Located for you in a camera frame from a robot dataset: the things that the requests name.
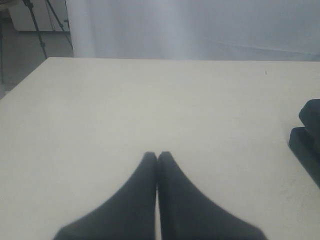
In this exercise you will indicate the black plastic tool case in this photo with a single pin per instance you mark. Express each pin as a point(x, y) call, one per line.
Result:
point(304, 141)

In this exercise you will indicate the black camera tripod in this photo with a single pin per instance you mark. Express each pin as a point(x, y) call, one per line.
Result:
point(39, 16)

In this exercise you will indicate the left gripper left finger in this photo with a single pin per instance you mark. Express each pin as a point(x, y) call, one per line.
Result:
point(128, 215)

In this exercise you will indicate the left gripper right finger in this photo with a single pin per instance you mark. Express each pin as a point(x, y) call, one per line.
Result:
point(187, 214)

